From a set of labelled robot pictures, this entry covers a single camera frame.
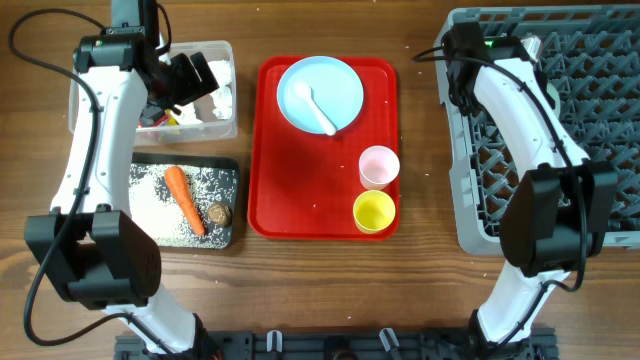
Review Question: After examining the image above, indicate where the clear plastic storage bin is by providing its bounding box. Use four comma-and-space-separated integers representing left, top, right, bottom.
80, 40, 238, 146

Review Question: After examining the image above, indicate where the red serving tray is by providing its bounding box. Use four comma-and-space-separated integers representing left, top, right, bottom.
248, 56, 400, 242

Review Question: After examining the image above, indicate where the grey dishwasher rack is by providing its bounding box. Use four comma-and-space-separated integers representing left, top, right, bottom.
436, 5, 639, 255

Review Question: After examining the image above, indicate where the red snack wrapper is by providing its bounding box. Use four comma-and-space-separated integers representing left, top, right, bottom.
138, 114, 170, 128

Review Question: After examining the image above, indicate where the yellow cup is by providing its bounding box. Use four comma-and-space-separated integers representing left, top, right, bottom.
353, 190, 396, 234

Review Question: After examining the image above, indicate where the pink cup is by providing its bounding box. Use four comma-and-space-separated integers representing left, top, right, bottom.
358, 145, 400, 190

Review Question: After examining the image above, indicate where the light blue plate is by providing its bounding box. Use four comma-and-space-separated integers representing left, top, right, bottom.
276, 56, 364, 135

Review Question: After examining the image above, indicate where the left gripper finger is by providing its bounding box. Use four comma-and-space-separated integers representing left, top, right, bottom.
190, 52, 219, 97
149, 98, 182, 118

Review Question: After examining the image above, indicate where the yellow foil wrapper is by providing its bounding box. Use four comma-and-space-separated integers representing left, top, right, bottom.
164, 110, 180, 136

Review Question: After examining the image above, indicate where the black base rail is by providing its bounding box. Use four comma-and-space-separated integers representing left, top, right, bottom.
113, 328, 560, 360

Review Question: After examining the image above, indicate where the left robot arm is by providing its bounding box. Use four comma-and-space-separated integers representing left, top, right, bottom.
25, 1, 222, 359

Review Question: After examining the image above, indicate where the black waste tray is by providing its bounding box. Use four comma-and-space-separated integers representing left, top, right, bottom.
128, 151, 241, 251

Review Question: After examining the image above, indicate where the white plastic spoon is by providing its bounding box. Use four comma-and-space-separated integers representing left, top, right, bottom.
294, 82, 337, 136

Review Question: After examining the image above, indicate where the left black cable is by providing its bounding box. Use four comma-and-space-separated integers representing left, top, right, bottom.
7, 7, 166, 351

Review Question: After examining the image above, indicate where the orange carrot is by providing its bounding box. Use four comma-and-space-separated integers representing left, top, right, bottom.
164, 166, 206, 236

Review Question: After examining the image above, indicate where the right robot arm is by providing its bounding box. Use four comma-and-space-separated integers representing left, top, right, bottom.
442, 22, 618, 359

